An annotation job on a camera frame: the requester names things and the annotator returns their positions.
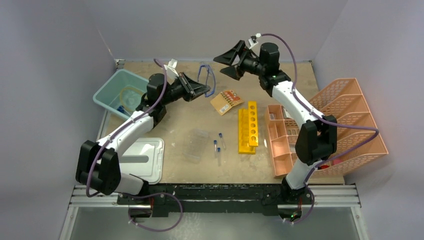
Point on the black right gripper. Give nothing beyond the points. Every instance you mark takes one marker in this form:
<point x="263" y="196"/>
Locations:
<point x="230" y="58"/>

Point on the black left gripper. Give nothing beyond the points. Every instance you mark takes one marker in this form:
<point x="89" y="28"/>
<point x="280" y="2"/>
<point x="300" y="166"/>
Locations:
<point x="191" y="89"/>

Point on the blue capped test tube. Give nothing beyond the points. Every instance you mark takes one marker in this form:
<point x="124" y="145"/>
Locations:
<point x="215" y="148"/>
<point x="222" y="141"/>
<point x="218" y="153"/>

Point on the yellow rubber tube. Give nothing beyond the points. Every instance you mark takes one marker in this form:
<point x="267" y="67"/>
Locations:
<point x="130" y="97"/>

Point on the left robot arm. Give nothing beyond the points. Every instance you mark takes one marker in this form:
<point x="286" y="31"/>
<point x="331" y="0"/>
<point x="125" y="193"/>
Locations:
<point x="98" y="166"/>

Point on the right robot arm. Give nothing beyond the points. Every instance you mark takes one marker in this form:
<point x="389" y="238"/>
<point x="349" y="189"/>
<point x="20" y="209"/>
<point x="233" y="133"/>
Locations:
<point x="317" y="137"/>

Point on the tan spiral notebook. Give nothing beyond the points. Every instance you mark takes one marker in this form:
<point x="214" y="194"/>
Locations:
<point x="225" y="101"/>

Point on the teal plastic bin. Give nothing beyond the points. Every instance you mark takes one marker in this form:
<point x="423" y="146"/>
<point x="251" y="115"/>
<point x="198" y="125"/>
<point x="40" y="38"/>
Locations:
<point x="108" y="94"/>

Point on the yellow test tube rack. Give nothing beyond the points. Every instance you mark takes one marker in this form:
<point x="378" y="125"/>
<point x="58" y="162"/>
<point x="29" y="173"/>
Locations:
<point x="248" y="139"/>

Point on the white plastic bin lid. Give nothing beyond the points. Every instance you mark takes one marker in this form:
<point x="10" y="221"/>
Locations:
<point x="144" y="159"/>

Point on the aluminium rail frame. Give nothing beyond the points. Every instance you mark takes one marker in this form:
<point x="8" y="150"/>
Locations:
<point x="268" y="199"/>

